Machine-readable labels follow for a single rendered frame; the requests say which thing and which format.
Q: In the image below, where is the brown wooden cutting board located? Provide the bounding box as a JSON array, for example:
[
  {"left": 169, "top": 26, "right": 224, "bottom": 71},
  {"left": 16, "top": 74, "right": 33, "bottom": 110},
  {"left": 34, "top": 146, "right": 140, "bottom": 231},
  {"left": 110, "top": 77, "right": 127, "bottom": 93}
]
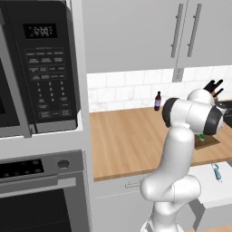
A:
[{"left": 193, "top": 134, "right": 221, "bottom": 151}]

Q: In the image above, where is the brown bottle with label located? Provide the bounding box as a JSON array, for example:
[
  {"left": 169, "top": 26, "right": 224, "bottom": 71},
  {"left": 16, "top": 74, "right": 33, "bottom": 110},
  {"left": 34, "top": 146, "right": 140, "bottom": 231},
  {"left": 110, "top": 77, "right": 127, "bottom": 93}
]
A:
[{"left": 153, "top": 91, "right": 163, "bottom": 112}]

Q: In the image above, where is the black oven knob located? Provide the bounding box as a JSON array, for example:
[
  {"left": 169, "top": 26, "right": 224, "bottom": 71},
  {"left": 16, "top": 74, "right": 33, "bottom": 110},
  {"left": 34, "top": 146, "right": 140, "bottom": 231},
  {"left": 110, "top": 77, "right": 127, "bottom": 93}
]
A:
[{"left": 56, "top": 159, "right": 71, "bottom": 170}]

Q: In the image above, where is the grey cupboard door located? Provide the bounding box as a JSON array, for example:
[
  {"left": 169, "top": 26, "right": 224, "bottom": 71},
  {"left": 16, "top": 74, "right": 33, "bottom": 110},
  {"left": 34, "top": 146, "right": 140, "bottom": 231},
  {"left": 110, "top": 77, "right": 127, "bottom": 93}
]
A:
[
  {"left": 176, "top": 0, "right": 232, "bottom": 70},
  {"left": 81, "top": 0, "right": 189, "bottom": 74}
]

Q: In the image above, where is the black microwave oven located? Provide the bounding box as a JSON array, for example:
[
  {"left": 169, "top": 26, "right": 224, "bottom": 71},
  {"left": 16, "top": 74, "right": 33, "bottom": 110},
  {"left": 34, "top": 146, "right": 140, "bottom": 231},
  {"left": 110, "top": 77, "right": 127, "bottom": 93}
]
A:
[{"left": 0, "top": 0, "right": 82, "bottom": 139}]

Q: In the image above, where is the grey drawer front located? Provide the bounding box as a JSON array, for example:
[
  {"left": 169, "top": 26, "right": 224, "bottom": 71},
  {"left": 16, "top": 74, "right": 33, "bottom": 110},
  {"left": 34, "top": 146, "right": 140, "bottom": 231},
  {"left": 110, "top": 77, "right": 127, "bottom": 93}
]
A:
[{"left": 92, "top": 174, "right": 158, "bottom": 232}]

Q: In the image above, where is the steel oven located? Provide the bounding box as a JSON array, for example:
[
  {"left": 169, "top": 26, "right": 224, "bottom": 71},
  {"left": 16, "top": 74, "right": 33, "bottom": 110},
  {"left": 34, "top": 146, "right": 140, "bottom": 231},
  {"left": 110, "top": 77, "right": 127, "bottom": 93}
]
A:
[{"left": 0, "top": 150, "right": 92, "bottom": 232}]

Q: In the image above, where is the white open drawer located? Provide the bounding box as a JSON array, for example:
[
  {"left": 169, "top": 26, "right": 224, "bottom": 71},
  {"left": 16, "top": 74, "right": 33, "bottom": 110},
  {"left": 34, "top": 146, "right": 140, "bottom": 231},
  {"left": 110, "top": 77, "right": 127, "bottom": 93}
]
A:
[{"left": 186, "top": 160, "right": 232, "bottom": 231}]

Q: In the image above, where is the thin drawer handle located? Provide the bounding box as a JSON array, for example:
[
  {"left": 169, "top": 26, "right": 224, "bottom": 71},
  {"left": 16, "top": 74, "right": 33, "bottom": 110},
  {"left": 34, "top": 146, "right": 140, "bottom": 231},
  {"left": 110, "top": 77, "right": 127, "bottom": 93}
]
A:
[{"left": 124, "top": 179, "right": 143, "bottom": 189}]

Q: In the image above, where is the grey wall socket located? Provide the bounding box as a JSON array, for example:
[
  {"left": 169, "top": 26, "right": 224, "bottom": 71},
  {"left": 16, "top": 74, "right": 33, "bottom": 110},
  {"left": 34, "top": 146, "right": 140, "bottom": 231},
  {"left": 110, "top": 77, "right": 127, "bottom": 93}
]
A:
[{"left": 172, "top": 68, "right": 185, "bottom": 83}]

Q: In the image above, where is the black-handled knife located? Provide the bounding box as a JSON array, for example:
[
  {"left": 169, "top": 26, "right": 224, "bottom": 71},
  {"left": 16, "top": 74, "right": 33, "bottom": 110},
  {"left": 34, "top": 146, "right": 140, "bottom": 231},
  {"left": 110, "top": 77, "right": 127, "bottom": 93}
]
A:
[
  {"left": 203, "top": 79, "right": 225, "bottom": 93},
  {"left": 212, "top": 87, "right": 226, "bottom": 98}
]

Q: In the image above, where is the grey bar cupboard handle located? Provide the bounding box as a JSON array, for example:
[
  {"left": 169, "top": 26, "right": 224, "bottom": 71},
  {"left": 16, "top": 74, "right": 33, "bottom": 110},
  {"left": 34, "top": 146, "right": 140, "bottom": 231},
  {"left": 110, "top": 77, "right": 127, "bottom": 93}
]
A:
[
  {"left": 170, "top": 3, "right": 185, "bottom": 59},
  {"left": 187, "top": 3, "right": 203, "bottom": 58}
]

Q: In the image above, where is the blue-handled peeler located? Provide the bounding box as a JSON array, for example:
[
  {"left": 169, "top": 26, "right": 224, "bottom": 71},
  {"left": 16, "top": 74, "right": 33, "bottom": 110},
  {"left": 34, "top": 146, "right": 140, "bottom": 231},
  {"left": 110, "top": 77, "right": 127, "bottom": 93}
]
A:
[{"left": 210, "top": 162, "right": 224, "bottom": 184}]

